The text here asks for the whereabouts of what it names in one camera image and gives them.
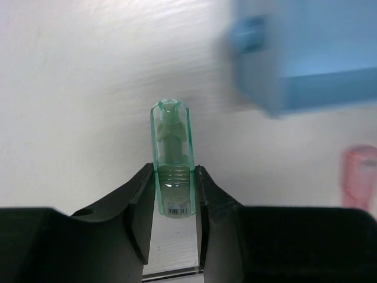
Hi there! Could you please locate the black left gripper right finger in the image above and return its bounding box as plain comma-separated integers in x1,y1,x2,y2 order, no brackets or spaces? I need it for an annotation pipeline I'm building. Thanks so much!
195,166,376,282

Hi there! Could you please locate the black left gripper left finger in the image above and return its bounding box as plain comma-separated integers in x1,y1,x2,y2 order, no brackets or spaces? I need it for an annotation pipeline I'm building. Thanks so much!
1,163,154,282

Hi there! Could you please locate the light blue plastic bin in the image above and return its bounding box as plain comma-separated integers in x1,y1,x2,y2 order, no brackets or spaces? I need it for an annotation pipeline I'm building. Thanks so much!
223,1,376,116

